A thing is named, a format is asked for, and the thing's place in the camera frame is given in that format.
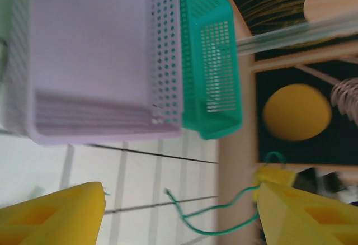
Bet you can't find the aluminium corner post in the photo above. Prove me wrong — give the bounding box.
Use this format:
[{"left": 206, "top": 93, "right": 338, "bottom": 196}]
[{"left": 236, "top": 12, "right": 358, "bottom": 58}]

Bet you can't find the lilac plastic basket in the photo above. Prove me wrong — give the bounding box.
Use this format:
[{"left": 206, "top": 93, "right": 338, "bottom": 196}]
[{"left": 5, "top": 0, "right": 185, "bottom": 147}]

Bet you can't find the teal plastic basket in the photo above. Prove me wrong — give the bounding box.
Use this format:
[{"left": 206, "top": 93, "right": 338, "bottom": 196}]
[{"left": 178, "top": 0, "right": 243, "bottom": 141}]

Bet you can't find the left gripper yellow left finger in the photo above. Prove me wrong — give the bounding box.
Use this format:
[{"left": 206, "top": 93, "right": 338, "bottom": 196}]
[{"left": 0, "top": 182, "right": 106, "bottom": 245}]

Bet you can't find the thin green cable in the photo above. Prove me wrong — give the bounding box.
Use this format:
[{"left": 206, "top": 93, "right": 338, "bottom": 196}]
[{"left": 164, "top": 151, "right": 288, "bottom": 236}]

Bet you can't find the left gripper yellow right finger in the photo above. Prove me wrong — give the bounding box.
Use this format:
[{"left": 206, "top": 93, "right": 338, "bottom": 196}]
[{"left": 257, "top": 182, "right": 358, "bottom": 245}]

